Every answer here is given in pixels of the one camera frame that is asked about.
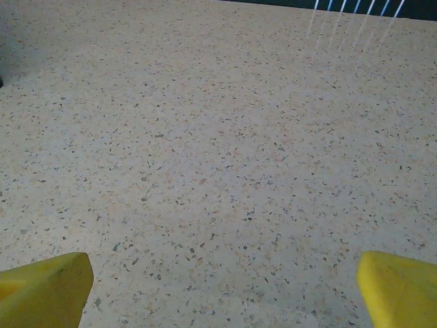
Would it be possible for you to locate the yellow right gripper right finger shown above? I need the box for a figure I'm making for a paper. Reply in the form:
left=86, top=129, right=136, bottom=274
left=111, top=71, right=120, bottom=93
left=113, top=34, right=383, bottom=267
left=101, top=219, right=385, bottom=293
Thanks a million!
left=356, top=250, right=437, bottom=328

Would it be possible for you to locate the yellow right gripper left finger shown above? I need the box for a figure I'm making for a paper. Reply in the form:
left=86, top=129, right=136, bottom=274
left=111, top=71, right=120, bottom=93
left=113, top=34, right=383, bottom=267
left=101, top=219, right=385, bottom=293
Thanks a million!
left=0, top=251, right=94, bottom=328

